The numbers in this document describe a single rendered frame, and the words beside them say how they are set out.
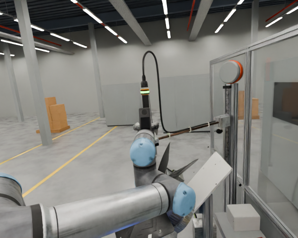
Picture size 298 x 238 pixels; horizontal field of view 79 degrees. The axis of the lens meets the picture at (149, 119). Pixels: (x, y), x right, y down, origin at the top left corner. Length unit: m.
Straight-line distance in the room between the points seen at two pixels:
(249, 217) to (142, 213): 1.09
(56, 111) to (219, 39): 10.68
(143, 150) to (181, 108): 6.00
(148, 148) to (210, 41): 13.11
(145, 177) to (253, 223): 1.03
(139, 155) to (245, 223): 1.06
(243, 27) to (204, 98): 8.38
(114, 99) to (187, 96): 3.57
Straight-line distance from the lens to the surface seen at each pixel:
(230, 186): 1.63
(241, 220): 1.44
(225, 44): 13.68
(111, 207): 0.40
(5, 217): 0.37
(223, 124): 1.34
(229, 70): 1.39
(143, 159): 0.53
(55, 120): 9.25
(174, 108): 6.50
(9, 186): 0.47
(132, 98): 8.24
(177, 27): 13.57
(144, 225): 1.00
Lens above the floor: 1.84
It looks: 11 degrees down
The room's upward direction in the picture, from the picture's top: 4 degrees counter-clockwise
